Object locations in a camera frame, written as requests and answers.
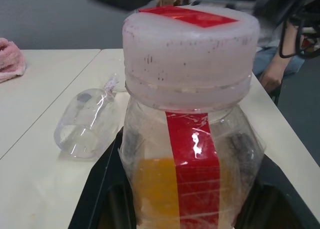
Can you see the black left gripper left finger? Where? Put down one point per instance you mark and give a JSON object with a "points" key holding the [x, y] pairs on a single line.
{"points": [[100, 189]]}

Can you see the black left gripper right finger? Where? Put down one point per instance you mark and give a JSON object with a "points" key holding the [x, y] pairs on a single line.
{"points": [[282, 204]]}

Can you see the clear bottle with orange drink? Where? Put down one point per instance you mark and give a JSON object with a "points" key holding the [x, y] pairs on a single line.
{"points": [[155, 186]]}

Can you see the clear wine glass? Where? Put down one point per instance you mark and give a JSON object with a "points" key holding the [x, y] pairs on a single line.
{"points": [[82, 124]]}

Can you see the white plastic bottle cap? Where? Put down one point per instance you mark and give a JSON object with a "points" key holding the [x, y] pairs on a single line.
{"points": [[190, 64]]}

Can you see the bystander bare hand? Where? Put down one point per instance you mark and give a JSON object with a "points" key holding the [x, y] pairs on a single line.
{"points": [[271, 80]]}

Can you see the pink towel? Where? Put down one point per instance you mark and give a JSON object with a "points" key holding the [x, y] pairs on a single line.
{"points": [[10, 61]]}

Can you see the bystander in grey shirt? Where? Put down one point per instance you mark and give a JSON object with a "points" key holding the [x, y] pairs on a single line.
{"points": [[272, 39]]}

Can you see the brown cardboard box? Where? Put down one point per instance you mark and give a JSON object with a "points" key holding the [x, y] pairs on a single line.
{"points": [[170, 0]]}

